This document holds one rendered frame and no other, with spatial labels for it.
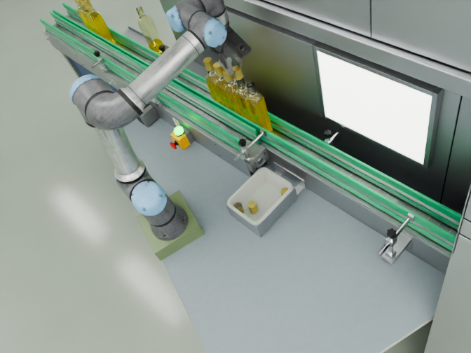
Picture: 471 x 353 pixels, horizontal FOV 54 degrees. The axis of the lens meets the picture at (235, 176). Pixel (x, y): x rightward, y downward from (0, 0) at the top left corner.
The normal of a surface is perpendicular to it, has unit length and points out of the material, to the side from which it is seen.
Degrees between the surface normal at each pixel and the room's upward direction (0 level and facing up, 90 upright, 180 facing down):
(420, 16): 90
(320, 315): 0
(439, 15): 90
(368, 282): 0
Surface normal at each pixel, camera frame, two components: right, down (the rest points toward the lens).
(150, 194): -0.18, -0.45
